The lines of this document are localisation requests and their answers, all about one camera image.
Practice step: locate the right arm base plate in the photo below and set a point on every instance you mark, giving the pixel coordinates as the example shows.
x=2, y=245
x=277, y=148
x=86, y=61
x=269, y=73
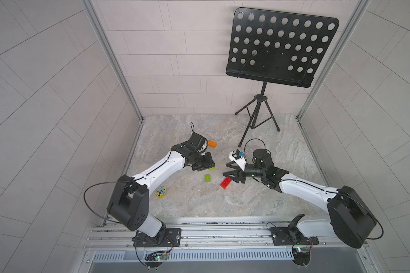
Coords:
x=290, y=235

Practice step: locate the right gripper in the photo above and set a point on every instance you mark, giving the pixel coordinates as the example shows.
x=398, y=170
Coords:
x=236, y=173

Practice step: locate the circuit board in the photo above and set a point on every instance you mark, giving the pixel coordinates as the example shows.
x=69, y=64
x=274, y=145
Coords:
x=155, y=259
x=301, y=255

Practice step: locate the black music stand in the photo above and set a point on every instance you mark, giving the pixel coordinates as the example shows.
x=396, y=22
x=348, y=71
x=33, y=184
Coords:
x=277, y=47

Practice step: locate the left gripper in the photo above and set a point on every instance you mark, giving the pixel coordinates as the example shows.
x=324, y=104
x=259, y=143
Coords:
x=208, y=163

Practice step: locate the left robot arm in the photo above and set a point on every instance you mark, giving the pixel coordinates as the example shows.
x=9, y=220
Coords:
x=129, y=202

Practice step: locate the aluminium rail frame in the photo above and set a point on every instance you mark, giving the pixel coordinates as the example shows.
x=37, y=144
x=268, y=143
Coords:
x=222, y=245

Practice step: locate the red lego brick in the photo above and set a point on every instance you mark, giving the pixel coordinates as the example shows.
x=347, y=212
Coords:
x=225, y=183

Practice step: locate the left circuit board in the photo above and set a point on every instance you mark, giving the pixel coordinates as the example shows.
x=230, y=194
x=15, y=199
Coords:
x=155, y=259

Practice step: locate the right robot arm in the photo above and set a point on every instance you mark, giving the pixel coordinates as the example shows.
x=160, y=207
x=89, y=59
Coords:
x=348, y=219

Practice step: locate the yellow sticker on table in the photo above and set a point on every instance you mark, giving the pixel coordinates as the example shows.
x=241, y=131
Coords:
x=161, y=192

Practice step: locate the right circuit board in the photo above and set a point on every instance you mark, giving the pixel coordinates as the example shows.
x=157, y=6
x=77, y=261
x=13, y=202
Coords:
x=301, y=255

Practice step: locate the orange curved lego brick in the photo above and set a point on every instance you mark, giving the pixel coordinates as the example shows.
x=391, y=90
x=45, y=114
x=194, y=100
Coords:
x=212, y=144

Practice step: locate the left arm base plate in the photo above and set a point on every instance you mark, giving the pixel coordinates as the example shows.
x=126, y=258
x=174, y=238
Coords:
x=169, y=237

